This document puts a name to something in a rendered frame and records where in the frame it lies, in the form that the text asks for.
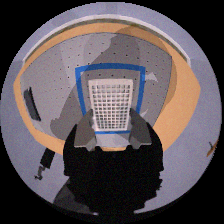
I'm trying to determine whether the blue tape outline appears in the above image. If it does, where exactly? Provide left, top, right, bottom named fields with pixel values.
left=75, top=63, right=145, bottom=134

